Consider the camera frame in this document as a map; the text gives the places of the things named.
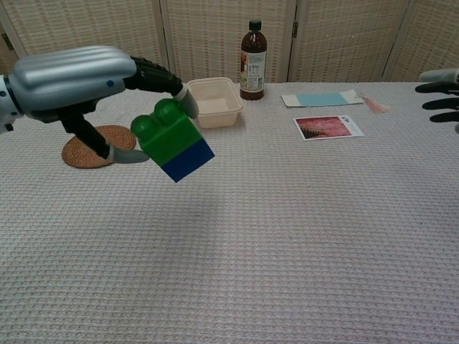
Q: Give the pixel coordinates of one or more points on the blue toy brick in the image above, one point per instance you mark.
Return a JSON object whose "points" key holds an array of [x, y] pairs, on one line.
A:
{"points": [[188, 161]]}

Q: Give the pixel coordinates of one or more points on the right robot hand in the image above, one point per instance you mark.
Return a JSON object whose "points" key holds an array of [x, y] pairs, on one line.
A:
{"points": [[443, 87]]}

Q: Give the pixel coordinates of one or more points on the blue cream bookmark pink tassel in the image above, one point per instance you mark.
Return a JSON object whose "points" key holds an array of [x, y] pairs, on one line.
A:
{"points": [[319, 99]]}

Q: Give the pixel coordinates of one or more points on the woven folding screen panel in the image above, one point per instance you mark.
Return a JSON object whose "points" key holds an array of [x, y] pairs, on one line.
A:
{"points": [[437, 36], [340, 36], [208, 36], [10, 59], [89, 25]]}

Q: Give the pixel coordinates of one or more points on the postcard with red picture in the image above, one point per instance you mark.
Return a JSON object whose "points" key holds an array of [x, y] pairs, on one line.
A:
{"points": [[328, 127]]}

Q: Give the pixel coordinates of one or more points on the beige plastic food container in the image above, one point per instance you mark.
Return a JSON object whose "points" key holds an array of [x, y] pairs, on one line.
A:
{"points": [[218, 105]]}

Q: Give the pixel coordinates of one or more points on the white waffle tablecloth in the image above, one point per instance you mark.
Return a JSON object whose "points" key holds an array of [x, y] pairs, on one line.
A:
{"points": [[287, 251]]}

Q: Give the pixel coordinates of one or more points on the green toy brick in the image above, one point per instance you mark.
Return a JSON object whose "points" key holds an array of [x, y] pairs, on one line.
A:
{"points": [[168, 138]]}

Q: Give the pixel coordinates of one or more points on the brass screen hinge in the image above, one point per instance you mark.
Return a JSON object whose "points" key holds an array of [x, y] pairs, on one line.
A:
{"points": [[295, 29], [7, 42]]}

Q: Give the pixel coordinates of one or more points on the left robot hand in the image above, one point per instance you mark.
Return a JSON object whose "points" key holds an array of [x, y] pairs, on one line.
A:
{"points": [[71, 79]]}

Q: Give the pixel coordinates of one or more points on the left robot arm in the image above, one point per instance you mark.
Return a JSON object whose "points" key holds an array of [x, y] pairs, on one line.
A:
{"points": [[5, 104]]}

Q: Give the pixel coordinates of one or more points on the brown bottle with black cap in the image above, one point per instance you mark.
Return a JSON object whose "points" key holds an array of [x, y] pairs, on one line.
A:
{"points": [[253, 68]]}

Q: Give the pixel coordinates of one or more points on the round woven rattan coaster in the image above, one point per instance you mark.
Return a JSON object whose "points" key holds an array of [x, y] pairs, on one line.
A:
{"points": [[77, 156]]}

